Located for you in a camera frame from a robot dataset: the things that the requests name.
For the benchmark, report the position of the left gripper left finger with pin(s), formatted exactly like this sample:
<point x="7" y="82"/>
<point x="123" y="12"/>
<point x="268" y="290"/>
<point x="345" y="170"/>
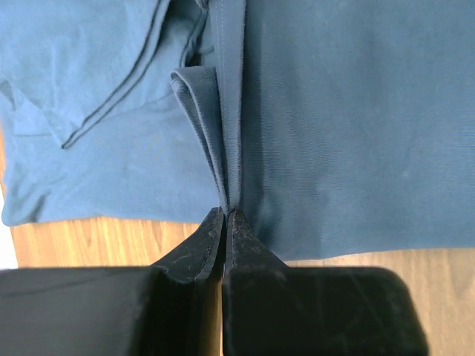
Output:
<point x="168" y="308"/>

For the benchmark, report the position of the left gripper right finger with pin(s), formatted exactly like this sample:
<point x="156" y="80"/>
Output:
<point x="270" y="308"/>

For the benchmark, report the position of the blue-grey t-shirt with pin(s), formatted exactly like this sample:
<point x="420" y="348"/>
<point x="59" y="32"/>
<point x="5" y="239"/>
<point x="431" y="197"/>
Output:
<point x="337" y="127"/>

